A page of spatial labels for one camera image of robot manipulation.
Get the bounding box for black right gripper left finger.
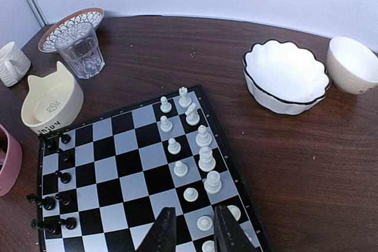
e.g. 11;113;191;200
136;207;177;252

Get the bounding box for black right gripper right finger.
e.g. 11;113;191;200
214;205;256;251

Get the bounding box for black pawn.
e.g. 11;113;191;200
55;170;71;184
58;133;71;144
56;148;73;163

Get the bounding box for black chess piece tall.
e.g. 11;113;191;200
26;194;56;211

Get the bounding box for white chess piece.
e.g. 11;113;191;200
195;125;212;147
179;87;192;107
185;103;200;126
198;146;216;172
204;171;222;194
227;205;242;221

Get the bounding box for white pawn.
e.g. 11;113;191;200
168;138;181;155
160;96;172;113
184;188;198;202
160;116;173;133
174;161;188;177
197;215;213;231

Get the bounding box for black white chessboard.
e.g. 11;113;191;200
36;85;273;251

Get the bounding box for white scalloped bowl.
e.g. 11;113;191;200
243;40;331;115

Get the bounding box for pink cat-shaped bowl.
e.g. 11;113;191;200
1;125;22;196

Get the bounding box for cream cat-shaped bowl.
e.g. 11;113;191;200
21;61;84;135

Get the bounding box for cream round bowl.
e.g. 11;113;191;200
326;36;377;95

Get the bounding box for clear drinking glass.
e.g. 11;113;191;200
54;22;105;79

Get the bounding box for white mug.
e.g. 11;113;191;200
1;41;31;87

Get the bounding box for patterned ceramic plate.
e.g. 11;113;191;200
38;8;105;53

